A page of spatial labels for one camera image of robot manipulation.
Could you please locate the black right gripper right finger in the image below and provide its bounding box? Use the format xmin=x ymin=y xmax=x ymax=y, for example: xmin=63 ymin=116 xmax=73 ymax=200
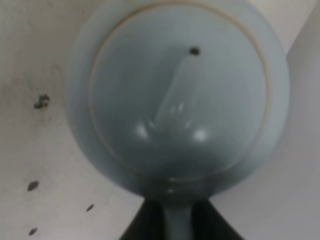
xmin=188 ymin=199 xmax=243 ymax=240

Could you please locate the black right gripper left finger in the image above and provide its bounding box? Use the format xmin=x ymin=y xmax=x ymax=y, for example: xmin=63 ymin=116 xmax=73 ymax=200
xmin=119 ymin=199 xmax=165 ymax=240

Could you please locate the light blue porcelain teapot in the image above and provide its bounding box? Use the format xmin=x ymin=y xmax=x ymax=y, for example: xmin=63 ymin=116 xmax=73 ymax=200
xmin=65 ymin=0 xmax=290 ymax=240

